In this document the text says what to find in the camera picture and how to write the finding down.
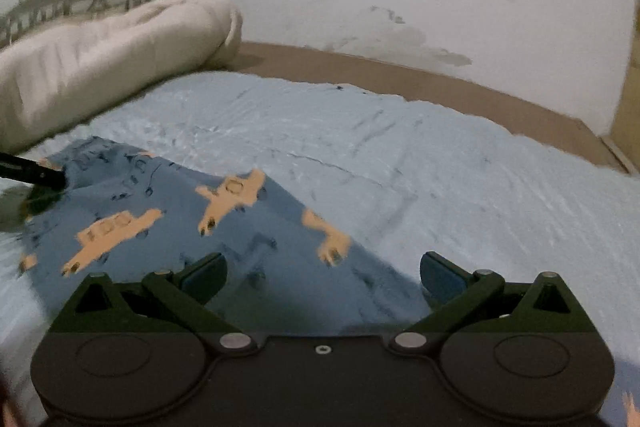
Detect cream rolled blanket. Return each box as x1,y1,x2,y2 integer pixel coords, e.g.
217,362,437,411
1,0,243,153

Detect brown bed base board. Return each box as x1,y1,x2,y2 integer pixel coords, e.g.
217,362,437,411
231,42,627,172

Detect wooden wardrobe panel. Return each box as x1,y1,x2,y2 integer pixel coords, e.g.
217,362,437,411
600,10,639,178

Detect blue pants with orange print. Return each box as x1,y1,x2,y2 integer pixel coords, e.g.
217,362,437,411
22,138,430,336

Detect light blue bed sheet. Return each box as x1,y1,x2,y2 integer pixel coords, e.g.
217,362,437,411
26,72,639,426

